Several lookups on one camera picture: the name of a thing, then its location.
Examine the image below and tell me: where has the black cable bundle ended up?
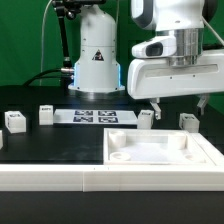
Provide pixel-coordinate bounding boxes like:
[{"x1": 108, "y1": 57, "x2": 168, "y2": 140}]
[{"x1": 22, "y1": 67, "x2": 75, "y2": 87}]

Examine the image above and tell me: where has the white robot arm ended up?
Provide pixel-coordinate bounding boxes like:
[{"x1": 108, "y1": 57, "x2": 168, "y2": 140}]
[{"x1": 69, "y1": 0, "x2": 224, "y2": 108}]

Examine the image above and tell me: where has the white sheet with AprilTags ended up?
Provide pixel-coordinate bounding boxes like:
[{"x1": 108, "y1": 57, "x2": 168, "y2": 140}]
[{"x1": 54, "y1": 109, "x2": 137, "y2": 125}]

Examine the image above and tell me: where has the white square table top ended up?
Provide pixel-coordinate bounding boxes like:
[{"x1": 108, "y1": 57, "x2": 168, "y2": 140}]
[{"x1": 103, "y1": 128, "x2": 214, "y2": 166}]

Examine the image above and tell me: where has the grey thin cable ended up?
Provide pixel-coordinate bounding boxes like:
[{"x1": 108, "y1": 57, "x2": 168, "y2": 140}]
[{"x1": 39, "y1": 0, "x2": 54, "y2": 87}]

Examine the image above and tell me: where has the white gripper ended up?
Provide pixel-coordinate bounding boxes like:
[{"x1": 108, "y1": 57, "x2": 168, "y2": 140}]
[{"x1": 127, "y1": 36, "x2": 224, "y2": 120}]

